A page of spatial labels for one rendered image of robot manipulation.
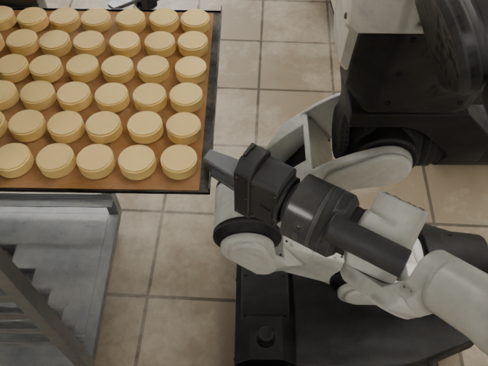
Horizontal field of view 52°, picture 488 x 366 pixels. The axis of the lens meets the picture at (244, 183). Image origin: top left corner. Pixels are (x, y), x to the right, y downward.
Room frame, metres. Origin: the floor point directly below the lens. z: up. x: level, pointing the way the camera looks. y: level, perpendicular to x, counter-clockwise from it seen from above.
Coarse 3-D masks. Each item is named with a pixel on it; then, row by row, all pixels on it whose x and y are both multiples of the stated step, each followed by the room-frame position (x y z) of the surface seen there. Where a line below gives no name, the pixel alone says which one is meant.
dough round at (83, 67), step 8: (80, 56) 0.63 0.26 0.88; (88, 56) 0.63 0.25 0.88; (72, 64) 0.61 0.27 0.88; (80, 64) 0.61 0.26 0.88; (88, 64) 0.61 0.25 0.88; (96, 64) 0.61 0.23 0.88; (72, 72) 0.60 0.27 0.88; (80, 72) 0.59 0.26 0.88; (88, 72) 0.60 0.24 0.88; (96, 72) 0.60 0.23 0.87; (80, 80) 0.59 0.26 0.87; (88, 80) 0.59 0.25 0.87
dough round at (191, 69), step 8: (192, 56) 0.63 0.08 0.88; (176, 64) 0.61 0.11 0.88; (184, 64) 0.61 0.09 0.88; (192, 64) 0.61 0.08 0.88; (200, 64) 0.61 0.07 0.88; (176, 72) 0.60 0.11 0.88; (184, 72) 0.60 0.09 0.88; (192, 72) 0.60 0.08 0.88; (200, 72) 0.60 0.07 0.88; (184, 80) 0.59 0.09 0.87; (192, 80) 0.59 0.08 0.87; (200, 80) 0.59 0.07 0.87
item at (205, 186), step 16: (208, 80) 0.60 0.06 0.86; (208, 96) 0.56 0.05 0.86; (208, 112) 0.53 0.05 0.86; (208, 128) 0.50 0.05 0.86; (208, 144) 0.47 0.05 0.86; (208, 176) 0.41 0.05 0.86; (96, 192) 0.38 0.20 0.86; (112, 192) 0.38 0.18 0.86; (128, 192) 0.38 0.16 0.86; (144, 192) 0.38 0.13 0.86; (160, 192) 0.38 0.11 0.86; (176, 192) 0.38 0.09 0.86; (192, 192) 0.38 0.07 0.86; (208, 192) 0.38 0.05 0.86
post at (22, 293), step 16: (0, 256) 0.36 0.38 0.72; (0, 272) 0.34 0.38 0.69; (16, 272) 0.36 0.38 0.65; (16, 288) 0.34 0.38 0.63; (32, 288) 0.37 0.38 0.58; (16, 304) 0.34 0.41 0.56; (32, 304) 0.35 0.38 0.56; (48, 304) 0.37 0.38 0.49; (32, 320) 0.34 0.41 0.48; (48, 320) 0.35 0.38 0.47; (48, 336) 0.34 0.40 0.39; (64, 336) 0.35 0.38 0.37; (64, 352) 0.34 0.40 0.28; (80, 352) 0.36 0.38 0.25
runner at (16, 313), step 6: (0, 306) 0.40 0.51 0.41; (6, 306) 0.40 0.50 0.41; (12, 306) 0.40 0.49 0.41; (54, 306) 0.40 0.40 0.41; (60, 306) 0.40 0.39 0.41; (0, 312) 0.38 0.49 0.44; (6, 312) 0.38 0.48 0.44; (12, 312) 0.38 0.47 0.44; (18, 312) 0.38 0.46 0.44; (60, 312) 0.39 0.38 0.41; (0, 318) 0.38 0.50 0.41; (6, 318) 0.38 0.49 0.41; (12, 318) 0.38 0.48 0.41; (18, 318) 0.38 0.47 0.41; (24, 318) 0.38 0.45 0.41; (60, 318) 0.37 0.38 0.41
